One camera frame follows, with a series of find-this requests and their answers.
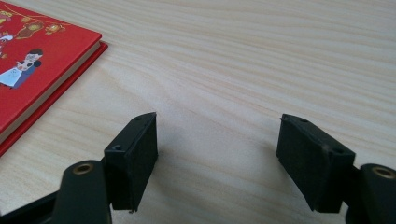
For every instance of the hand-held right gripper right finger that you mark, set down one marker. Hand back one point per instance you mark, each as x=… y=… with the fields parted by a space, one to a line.
x=314 y=165

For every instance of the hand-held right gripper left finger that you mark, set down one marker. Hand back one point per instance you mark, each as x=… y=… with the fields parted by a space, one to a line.
x=132 y=161

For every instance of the red hardcover picture book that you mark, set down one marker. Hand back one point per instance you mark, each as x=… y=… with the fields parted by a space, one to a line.
x=37 y=62

